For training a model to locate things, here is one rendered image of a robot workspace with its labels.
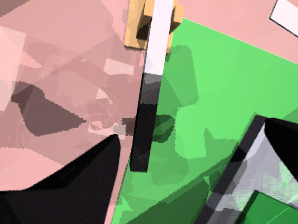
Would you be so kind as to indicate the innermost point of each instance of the white flat bar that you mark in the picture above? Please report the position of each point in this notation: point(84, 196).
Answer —
point(286, 16)

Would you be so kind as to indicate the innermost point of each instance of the green flat mat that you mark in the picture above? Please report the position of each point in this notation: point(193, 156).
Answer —
point(212, 87)

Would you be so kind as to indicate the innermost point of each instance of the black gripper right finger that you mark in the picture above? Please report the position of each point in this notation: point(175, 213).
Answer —
point(283, 137)

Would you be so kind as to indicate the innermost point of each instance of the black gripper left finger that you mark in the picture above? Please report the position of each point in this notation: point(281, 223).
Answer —
point(78, 193)

